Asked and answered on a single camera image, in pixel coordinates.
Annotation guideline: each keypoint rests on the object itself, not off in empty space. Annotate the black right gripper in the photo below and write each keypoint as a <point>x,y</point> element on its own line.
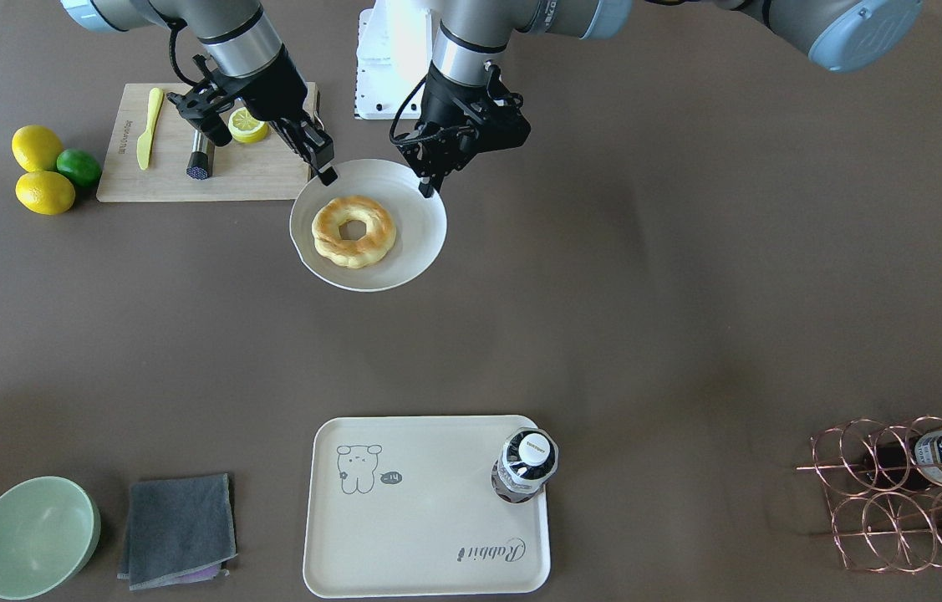
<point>277,94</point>

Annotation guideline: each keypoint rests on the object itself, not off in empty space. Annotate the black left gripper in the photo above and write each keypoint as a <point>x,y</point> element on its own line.
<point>440,100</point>

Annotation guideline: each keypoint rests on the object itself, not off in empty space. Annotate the white round plate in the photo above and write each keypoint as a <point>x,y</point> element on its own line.
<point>420,224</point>

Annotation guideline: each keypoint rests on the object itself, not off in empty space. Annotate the glazed yellow donut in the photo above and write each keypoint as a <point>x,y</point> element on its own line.
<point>353,232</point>

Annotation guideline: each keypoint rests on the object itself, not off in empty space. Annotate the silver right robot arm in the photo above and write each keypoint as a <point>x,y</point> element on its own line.
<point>245,60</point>

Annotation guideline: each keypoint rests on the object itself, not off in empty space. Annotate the cream rabbit tray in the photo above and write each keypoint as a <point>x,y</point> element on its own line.
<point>403,506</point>

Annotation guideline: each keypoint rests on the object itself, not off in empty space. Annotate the half lemon slice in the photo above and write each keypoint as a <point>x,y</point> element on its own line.
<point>245,128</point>

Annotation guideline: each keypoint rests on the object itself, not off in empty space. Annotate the steel cylinder grinder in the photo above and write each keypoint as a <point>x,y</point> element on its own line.
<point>200,163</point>

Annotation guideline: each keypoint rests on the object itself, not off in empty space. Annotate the wooden cutting board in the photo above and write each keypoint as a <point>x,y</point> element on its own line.
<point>265,171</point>

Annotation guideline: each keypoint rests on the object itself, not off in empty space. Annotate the yellow plastic knife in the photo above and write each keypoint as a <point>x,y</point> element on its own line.
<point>143,148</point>

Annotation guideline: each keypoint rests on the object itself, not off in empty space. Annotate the green lime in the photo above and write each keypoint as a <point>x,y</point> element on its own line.
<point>79,166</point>

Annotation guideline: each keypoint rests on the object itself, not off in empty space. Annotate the lower yellow lemon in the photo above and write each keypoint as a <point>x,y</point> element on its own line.
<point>45,192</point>

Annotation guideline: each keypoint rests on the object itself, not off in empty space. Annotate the yellow lemon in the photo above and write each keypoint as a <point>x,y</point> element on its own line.
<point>45,192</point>
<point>36,148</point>

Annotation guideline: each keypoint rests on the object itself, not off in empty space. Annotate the standing plastic drink bottle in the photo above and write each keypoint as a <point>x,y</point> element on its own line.
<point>528,459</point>

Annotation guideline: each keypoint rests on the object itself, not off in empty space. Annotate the upper yellow lemon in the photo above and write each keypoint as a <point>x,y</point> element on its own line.
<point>36,148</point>

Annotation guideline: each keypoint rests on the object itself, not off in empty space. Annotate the grey folded cloth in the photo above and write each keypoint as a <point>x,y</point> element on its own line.
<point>178,531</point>

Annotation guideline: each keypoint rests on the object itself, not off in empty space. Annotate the green bowl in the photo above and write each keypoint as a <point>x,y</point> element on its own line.
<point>49,529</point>

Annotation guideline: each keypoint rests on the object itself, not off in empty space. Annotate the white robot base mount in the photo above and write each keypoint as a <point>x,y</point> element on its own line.
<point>428,58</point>

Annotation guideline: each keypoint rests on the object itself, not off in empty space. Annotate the copper wire bottle rack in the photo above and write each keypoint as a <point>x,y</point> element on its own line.
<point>883,515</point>

